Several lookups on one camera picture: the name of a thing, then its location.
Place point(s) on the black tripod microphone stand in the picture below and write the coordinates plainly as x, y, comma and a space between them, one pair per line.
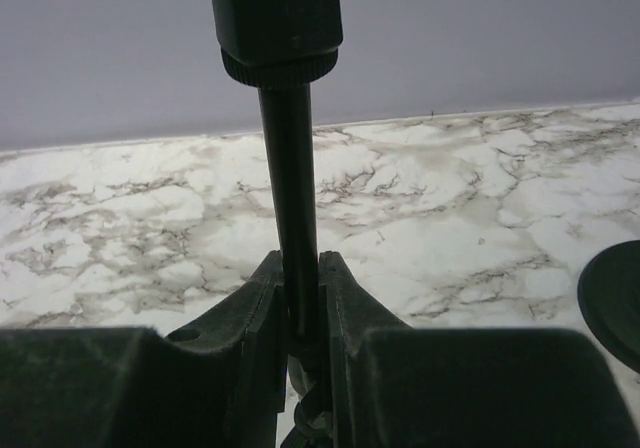
280, 47

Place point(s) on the black shock-mount desk stand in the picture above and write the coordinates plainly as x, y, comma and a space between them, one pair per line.
608, 298

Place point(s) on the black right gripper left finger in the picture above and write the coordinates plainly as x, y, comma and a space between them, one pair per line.
218, 381

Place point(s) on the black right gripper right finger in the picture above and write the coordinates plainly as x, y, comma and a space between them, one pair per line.
397, 386

